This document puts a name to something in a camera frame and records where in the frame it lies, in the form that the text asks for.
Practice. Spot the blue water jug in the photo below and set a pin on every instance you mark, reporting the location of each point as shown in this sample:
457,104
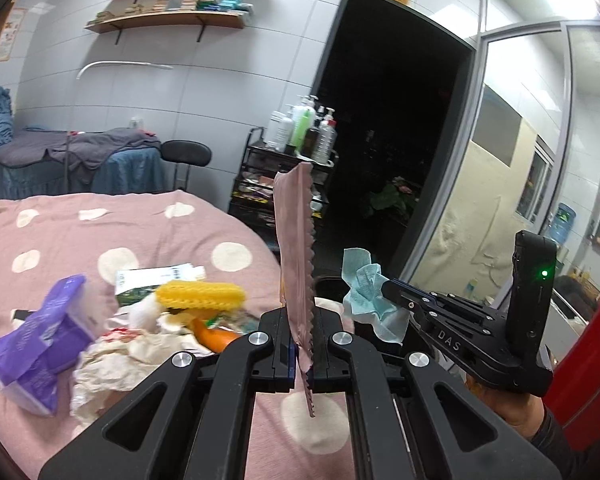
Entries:
564,225

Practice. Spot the green pump bottle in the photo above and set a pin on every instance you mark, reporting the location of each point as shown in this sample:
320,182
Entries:
302,127

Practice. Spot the person's right hand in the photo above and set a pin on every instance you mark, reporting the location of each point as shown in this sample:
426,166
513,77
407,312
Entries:
510,410

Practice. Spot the green potted plant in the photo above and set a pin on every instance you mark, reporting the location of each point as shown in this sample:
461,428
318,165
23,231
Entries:
390,200

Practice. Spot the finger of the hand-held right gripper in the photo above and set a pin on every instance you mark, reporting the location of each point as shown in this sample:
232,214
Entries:
445,300
445,337

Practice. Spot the black mesh cart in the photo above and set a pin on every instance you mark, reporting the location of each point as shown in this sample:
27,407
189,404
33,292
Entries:
252,180

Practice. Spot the teal tissue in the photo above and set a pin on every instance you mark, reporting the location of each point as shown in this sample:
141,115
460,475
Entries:
367,292

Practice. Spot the pink polka dot blanket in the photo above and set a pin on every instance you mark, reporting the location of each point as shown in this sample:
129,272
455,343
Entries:
130,230

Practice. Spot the clear plastic bottle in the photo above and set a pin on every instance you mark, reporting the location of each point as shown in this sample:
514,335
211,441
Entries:
326,142

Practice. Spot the white cotton wad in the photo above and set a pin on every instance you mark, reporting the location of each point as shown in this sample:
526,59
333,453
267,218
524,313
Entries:
142,312

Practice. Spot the grey framed glass partition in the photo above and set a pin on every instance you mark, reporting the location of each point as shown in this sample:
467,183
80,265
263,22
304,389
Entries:
480,185

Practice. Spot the person's right forearm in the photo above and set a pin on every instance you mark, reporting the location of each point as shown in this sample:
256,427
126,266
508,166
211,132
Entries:
560,450

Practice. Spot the wall poster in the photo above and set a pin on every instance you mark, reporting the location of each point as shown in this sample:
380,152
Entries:
7,35

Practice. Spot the grey towel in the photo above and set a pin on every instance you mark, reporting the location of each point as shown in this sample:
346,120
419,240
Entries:
90,147

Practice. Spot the white and green carton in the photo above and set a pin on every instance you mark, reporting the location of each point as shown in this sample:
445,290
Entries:
145,277

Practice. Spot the dark door frame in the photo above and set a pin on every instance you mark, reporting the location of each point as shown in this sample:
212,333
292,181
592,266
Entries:
452,160

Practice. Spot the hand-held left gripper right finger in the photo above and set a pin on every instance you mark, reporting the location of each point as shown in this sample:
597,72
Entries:
320,355

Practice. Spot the wooden wall shelves with boxes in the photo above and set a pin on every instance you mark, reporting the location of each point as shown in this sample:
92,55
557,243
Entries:
200,0

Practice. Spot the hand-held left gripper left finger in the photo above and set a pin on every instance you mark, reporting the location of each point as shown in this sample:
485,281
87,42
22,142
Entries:
286,355

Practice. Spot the black round chair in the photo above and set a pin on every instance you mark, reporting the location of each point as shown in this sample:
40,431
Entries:
186,152

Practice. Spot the blue covered massage bed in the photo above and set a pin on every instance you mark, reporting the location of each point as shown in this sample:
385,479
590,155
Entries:
125,172

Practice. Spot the yellow ridged wrapper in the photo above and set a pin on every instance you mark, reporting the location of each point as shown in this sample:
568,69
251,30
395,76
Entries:
200,297

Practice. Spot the purple tissue pack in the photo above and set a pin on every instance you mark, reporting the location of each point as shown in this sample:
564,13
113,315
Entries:
35,345

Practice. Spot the dark brown bottle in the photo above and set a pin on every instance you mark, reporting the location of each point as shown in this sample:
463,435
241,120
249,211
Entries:
311,142

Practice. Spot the orange tube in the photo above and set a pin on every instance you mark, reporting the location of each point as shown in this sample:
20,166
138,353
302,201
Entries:
215,337

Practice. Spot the crumpled beige paper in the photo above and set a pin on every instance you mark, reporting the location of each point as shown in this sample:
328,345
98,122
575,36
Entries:
125,365

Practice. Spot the pink serrated wrapper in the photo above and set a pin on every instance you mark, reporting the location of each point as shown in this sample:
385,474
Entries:
294,260

